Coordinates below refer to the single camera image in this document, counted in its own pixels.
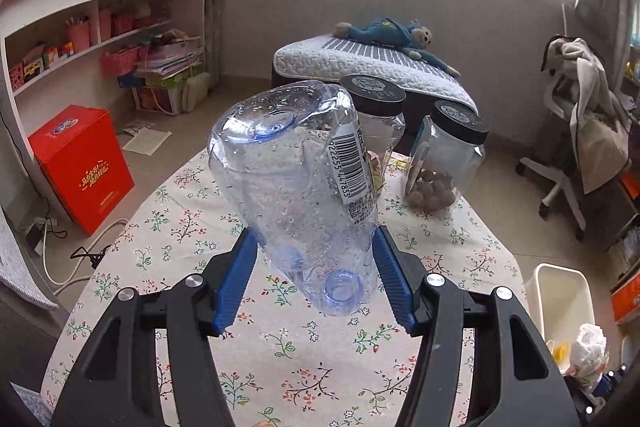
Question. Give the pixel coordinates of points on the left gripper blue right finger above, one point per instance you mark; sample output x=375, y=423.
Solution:
x=398, y=290

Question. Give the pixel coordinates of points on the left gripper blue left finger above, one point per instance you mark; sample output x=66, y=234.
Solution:
x=231, y=283

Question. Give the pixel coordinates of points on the clear plastic water bottle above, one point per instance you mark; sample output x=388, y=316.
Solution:
x=292, y=162

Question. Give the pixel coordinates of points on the yellow snack wrapper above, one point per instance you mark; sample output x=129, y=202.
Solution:
x=560, y=351

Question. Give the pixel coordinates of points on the white trash bin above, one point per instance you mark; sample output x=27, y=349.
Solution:
x=559, y=301

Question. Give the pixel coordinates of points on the orange paper shopping bag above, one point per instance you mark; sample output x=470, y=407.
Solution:
x=626, y=301

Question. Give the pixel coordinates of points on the clear jar with brown balls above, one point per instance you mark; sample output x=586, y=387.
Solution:
x=445, y=157

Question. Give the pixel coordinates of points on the clear jar with snacks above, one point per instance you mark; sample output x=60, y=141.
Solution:
x=380, y=107

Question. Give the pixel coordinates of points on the white grey office chair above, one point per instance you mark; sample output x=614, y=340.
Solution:
x=559, y=166

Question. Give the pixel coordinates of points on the red cardboard box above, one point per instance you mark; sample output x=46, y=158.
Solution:
x=78, y=152

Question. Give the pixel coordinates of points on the blue plush monkey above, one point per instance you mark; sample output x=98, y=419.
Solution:
x=411, y=40

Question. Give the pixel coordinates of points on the beige blanket on chair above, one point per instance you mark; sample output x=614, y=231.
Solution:
x=599, y=125

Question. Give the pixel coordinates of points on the pink basket on shelf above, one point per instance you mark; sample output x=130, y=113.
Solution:
x=120, y=63

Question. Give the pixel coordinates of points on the white wall shelf unit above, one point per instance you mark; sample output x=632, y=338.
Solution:
x=51, y=58

